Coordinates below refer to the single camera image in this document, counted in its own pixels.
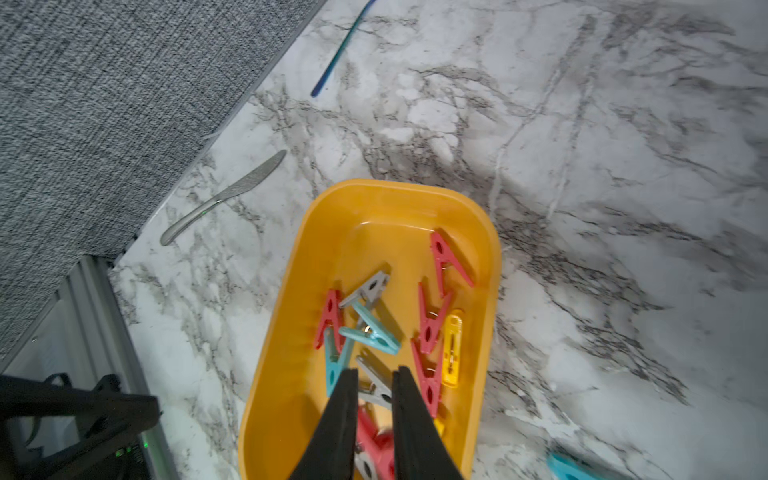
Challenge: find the red clothespin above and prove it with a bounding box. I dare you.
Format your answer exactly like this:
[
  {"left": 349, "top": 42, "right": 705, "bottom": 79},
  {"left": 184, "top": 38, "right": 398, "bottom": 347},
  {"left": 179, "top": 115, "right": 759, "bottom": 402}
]
[
  {"left": 430, "top": 231, "right": 474, "bottom": 298},
  {"left": 410, "top": 339, "right": 443, "bottom": 419},
  {"left": 355, "top": 405, "right": 395, "bottom": 480},
  {"left": 418, "top": 283, "right": 454, "bottom": 355},
  {"left": 313, "top": 289, "right": 344, "bottom": 353}
]

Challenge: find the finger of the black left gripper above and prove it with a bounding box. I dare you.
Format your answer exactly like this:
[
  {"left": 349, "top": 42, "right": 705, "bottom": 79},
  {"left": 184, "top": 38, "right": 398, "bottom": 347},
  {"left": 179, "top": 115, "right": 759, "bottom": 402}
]
[{"left": 1, "top": 373, "right": 160, "bottom": 479}]

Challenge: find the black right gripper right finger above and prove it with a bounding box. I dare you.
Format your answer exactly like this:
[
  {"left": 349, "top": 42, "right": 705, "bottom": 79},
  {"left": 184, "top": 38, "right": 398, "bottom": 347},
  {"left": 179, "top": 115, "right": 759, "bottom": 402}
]
[{"left": 392, "top": 366, "right": 462, "bottom": 479}]

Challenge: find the teal clothespin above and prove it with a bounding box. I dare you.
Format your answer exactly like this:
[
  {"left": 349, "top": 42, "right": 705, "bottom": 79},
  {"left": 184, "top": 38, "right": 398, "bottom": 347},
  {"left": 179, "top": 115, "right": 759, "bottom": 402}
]
[
  {"left": 339, "top": 302, "right": 401, "bottom": 355},
  {"left": 324, "top": 327, "right": 355, "bottom": 397},
  {"left": 547, "top": 453, "right": 605, "bottom": 480}
]

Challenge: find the silver butter knife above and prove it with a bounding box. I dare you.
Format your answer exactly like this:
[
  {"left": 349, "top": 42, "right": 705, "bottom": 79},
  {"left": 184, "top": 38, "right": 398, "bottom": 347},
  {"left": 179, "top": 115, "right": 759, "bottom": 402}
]
[{"left": 160, "top": 149, "right": 287, "bottom": 246}]

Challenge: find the iridescent gold blue spoon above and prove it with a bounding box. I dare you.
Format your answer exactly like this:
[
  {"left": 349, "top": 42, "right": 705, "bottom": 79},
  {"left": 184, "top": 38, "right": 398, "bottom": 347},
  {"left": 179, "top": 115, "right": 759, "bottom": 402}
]
[{"left": 310, "top": 0, "right": 376, "bottom": 98}]

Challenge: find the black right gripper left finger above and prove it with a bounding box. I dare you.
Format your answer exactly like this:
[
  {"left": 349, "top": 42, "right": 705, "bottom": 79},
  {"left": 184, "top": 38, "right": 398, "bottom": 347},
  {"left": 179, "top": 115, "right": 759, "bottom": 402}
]
[{"left": 289, "top": 369, "right": 359, "bottom": 480}]

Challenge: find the yellow plastic storage box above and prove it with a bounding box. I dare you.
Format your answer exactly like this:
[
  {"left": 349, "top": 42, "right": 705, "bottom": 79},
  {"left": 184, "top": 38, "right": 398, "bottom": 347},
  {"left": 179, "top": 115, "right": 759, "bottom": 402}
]
[{"left": 238, "top": 180, "right": 501, "bottom": 479}]

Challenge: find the grey clothespin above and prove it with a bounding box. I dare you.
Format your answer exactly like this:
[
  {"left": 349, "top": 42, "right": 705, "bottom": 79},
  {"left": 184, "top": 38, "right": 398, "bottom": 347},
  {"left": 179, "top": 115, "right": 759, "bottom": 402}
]
[
  {"left": 354, "top": 451, "right": 379, "bottom": 480},
  {"left": 339, "top": 270, "right": 390, "bottom": 310},
  {"left": 356, "top": 355, "right": 392, "bottom": 410}
]

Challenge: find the yellow clothespin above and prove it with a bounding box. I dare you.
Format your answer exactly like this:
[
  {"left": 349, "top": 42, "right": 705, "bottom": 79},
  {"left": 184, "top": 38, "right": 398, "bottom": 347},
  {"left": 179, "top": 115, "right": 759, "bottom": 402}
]
[
  {"left": 441, "top": 309, "right": 464, "bottom": 388},
  {"left": 433, "top": 418, "right": 445, "bottom": 437}
]

